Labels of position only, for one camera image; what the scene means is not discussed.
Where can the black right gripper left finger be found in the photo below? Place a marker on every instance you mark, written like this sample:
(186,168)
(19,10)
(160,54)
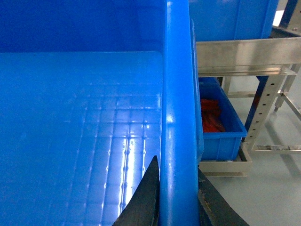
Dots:
(143,208)

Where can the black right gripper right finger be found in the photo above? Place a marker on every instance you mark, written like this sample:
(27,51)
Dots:
(213,208)

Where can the large blue plastic crate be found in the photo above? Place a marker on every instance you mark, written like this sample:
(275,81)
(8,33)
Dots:
(90,92)

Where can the blue crate on upper shelf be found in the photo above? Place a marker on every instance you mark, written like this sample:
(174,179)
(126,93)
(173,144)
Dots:
(219,20)

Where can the blue bin with red items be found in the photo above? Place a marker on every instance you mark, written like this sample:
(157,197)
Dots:
(222,128)

